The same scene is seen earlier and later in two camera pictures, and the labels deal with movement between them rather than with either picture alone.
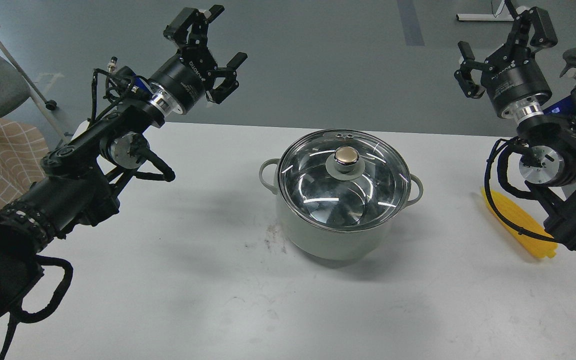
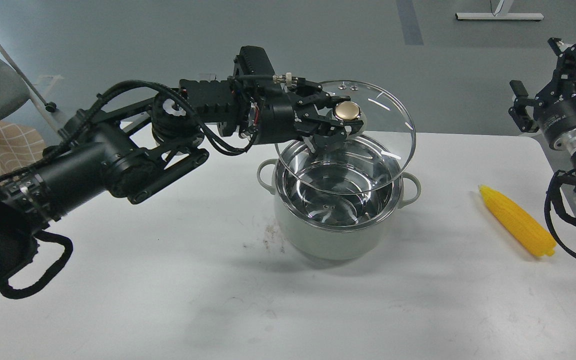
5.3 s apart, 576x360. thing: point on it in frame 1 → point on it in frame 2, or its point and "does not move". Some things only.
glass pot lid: [344, 180] → [368, 158]
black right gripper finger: [464, 77] → [518, 112]
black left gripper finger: [199, 19] → [330, 133]
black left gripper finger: [229, 84] → [307, 91]
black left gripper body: [182, 79] → [279, 118]
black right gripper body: [517, 74] → [568, 118]
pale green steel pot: [340, 193] does not move
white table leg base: [504, 14] does not move
